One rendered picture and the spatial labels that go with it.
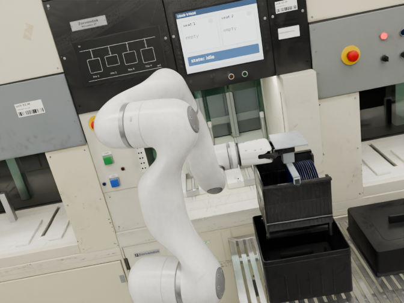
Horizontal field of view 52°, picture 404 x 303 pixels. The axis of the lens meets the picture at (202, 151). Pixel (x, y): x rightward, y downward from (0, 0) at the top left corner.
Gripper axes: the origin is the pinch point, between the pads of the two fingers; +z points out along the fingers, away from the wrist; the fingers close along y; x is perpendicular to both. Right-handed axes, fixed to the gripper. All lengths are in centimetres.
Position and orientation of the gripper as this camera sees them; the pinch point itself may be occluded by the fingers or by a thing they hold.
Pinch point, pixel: (286, 145)
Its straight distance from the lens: 131.2
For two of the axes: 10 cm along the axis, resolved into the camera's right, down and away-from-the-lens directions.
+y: 0.3, 3.7, -9.3
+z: 9.8, -1.8, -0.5
